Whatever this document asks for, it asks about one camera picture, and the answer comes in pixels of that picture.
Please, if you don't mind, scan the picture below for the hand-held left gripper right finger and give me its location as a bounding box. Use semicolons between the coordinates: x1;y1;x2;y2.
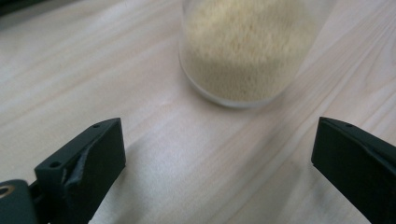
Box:
310;117;396;224

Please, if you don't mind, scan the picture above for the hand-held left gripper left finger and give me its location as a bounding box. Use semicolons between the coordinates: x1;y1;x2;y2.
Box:
34;117;127;224

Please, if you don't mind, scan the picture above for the glass jar of yellow grains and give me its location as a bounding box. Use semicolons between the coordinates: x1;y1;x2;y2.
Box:
177;0;339;109

